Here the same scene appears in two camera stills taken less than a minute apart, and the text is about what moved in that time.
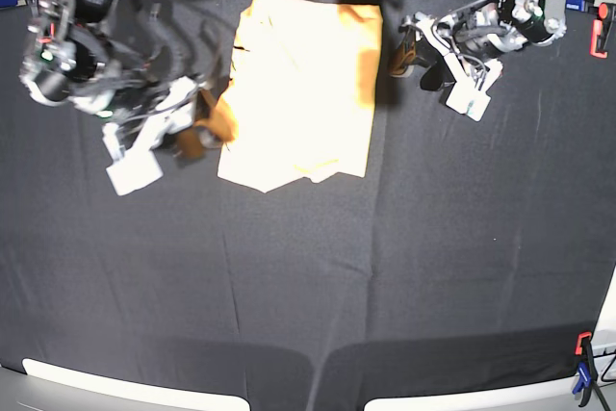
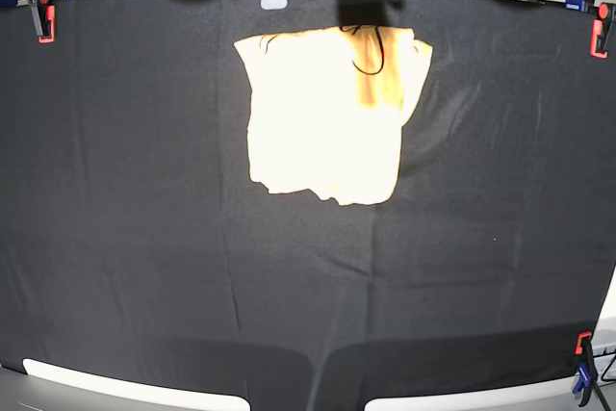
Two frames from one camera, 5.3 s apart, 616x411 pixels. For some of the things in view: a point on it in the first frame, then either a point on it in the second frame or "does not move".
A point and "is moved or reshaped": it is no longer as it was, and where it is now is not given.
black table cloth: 470,256 does not move
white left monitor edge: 180,397 does not move
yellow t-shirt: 300,94 is moved or reshaped
